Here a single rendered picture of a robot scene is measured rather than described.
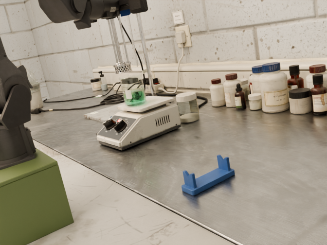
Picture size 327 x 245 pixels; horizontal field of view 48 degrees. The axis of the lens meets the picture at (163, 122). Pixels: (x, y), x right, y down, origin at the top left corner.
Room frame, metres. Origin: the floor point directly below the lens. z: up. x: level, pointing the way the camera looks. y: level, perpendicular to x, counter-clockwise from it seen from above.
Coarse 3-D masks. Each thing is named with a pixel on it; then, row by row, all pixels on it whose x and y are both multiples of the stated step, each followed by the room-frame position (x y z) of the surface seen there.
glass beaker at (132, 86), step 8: (120, 80) 0.96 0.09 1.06; (128, 80) 0.94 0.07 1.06; (136, 80) 0.95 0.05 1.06; (128, 88) 0.94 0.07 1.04; (136, 88) 0.94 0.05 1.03; (144, 88) 0.97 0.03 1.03; (128, 96) 0.94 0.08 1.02; (136, 96) 0.94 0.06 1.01; (144, 96) 0.96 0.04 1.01; (128, 104) 0.95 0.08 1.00; (136, 104) 0.94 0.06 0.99
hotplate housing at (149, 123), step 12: (156, 108) 0.95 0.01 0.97; (168, 108) 0.95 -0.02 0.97; (144, 120) 0.90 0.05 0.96; (156, 120) 0.92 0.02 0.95; (168, 120) 0.94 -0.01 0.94; (180, 120) 0.97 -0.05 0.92; (132, 132) 0.88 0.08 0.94; (144, 132) 0.90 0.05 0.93; (156, 132) 0.92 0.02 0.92; (108, 144) 0.91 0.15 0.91; (120, 144) 0.86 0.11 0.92; (132, 144) 0.88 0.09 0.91
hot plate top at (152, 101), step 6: (150, 96) 1.05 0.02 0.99; (156, 96) 1.04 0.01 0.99; (150, 102) 0.97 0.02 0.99; (156, 102) 0.95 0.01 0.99; (162, 102) 0.94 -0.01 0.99; (168, 102) 0.96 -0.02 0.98; (120, 108) 0.98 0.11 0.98; (126, 108) 0.95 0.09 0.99; (132, 108) 0.93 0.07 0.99; (138, 108) 0.91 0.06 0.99; (144, 108) 0.91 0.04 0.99; (150, 108) 0.92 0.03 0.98
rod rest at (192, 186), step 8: (224, 160) 0.60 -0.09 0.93; (224, 168) 0.61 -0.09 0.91; (184, 176) 0.58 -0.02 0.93; (192, 176) 0.56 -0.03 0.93; (200, 176) 0.60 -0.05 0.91; (208, 176) 0.59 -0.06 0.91; (216, 176) 0.59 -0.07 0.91; (224, 176) 0.59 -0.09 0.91; (184, 184) 0.58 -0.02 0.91; (192, 184) 0.56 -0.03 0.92; (200, 184) 0.57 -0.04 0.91; (208, 184) 0.57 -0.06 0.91; (192, 192) 0.55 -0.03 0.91
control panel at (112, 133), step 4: (116, 116) 0.98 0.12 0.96; (120, 116) 0.96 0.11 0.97; (116, 120) 0.96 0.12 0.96; (124, 120) 0.93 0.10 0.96; (128, 120) 0.92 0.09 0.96; (132, 120) 0.90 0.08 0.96; (128, 124) 0.90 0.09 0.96; (104, 128) 0.96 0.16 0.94; (112, 128) 0.93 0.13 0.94; (128, 128) 0.88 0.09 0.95; (100, 132) 0.95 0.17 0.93; (104, 132) 0.94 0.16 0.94; (108, 132) 0.93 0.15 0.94; (112, 132) 0.91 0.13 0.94; (116, 132) 0.90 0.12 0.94; (120, 132) 0.89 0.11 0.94; (124, 132) 0.88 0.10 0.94; (104, 136) 0.92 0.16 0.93; (108, 136) 0.91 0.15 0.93; (112, 136) 0.90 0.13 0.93; (116, 136) 0.88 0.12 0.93; (120, 136) 0.87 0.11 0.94
